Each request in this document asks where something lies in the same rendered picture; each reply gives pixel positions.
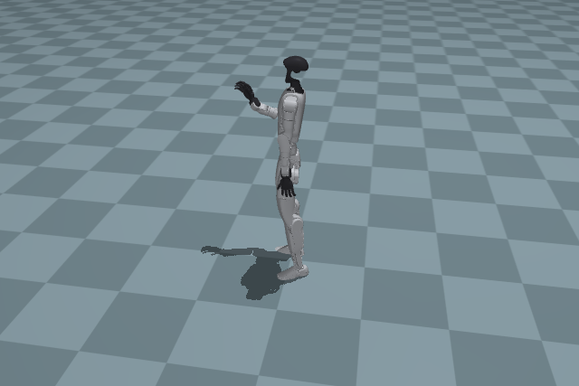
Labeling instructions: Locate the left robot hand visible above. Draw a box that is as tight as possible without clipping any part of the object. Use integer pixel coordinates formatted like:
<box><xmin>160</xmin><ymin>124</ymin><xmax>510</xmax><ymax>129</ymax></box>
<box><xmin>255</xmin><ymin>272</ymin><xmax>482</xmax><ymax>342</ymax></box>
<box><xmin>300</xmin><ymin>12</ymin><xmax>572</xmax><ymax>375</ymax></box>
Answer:
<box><xmin>277</xmin><ymin>168</ymin><xmax>296</xmax><ymax>197</ymax></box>

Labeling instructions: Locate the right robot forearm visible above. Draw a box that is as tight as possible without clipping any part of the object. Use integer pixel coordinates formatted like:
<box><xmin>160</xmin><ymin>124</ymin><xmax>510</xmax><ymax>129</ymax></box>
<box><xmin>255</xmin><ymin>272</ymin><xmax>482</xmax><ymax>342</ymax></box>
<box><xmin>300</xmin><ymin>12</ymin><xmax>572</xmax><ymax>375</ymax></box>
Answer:
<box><xmin>251</xmin><ymin>102</ymin><xmax>278</xmax><ymax>119</ymax></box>

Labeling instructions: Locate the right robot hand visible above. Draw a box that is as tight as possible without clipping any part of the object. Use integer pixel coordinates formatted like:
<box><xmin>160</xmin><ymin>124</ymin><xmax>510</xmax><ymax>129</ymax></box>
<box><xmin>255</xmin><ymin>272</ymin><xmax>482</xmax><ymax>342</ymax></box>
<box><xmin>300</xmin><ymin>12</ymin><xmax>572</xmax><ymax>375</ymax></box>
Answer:
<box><xmin>234</xmin><ymin>81</ymin><xmax>261</xmax><ymax>107</ymax></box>

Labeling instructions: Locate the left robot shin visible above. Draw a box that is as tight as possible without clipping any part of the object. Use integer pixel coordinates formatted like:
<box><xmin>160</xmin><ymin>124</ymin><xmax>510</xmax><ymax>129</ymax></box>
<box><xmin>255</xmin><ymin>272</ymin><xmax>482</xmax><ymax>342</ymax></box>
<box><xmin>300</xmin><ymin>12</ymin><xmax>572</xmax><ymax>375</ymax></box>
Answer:
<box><xmin>284</xmin><ymin>219</ymin><xmax>304</xmax><ymax>270</ymax></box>

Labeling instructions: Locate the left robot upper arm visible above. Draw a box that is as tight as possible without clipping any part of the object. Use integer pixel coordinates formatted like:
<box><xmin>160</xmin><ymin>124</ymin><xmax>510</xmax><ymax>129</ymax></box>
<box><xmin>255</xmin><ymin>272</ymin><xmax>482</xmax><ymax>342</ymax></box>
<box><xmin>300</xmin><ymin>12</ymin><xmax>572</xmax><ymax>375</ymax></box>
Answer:
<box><xmin>277</xmin><ymin>96</ymin><xmax>298</xmax><ymax>142</ymax></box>

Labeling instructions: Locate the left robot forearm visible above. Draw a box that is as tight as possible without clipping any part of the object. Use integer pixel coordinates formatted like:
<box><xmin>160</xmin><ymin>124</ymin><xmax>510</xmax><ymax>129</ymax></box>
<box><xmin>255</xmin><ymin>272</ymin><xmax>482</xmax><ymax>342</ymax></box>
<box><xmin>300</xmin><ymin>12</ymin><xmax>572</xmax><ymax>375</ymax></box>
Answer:
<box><xmin>278</xmin><ymin>135</ymin><xmax>292</xmax><ymax>175</ymax></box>

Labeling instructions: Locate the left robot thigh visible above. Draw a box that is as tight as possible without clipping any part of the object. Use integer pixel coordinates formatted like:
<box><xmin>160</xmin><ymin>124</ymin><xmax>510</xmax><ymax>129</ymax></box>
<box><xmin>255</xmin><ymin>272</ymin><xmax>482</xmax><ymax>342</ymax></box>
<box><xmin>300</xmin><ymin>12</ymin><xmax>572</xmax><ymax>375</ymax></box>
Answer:
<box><xmin>276</xmin><ymin>163</ymin><xmax>303</xmax><ymax>229</ymax></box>

